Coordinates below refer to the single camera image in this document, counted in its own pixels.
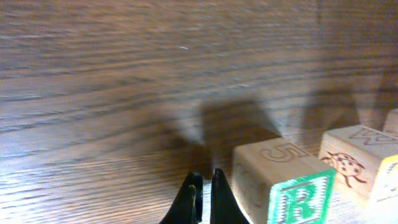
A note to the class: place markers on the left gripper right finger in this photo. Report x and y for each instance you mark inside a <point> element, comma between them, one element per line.
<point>224,207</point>

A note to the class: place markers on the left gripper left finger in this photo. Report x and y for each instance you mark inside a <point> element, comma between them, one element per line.
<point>187,207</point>

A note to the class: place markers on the yellow S block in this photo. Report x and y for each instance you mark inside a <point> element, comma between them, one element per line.
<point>366,163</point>
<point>391,122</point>

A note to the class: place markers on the green R block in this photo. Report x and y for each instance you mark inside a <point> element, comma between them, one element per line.
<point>275,182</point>

